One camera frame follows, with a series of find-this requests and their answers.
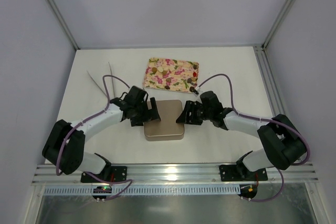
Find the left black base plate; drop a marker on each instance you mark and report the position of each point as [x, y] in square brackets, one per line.
[110, 173]

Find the gold tin lid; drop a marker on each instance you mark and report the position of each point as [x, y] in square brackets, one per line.
[166, 129]

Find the left aluminium frame post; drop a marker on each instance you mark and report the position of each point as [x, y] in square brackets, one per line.
[61, 21]

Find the right aluminium frame rail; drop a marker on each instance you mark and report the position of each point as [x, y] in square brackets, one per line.
[271, 87]

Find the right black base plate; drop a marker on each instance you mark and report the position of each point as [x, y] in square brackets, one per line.
[235, 173]

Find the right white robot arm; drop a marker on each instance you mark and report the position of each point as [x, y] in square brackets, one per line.
[281, 143]

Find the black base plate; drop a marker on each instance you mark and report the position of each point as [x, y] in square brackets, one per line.
[235, 173]
[110, 173]

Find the aluminium front rail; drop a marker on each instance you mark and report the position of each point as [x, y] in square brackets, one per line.
[178, 173]

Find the slotted cable duct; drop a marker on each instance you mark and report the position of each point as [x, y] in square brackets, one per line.
[142, 190]

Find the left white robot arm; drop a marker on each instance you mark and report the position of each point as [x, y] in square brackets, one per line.
[65, 146]

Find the floral tray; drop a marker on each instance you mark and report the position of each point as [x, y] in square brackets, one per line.
[171, 75]

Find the metal tongs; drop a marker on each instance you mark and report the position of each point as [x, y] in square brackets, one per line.
[100, 75]

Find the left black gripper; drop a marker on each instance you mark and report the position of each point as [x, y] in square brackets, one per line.
[143, 114]

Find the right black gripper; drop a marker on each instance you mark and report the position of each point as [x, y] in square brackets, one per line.
[192, 112]

